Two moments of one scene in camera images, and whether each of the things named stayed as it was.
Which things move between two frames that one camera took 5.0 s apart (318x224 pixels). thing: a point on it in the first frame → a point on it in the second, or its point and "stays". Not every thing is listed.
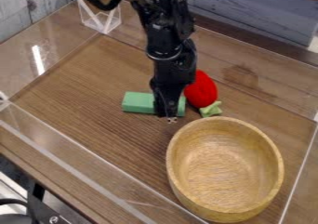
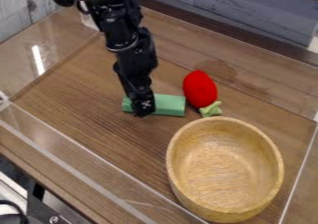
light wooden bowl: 225,168 stays
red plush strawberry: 202,94 stays
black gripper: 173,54 → 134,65
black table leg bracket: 40,212 stays
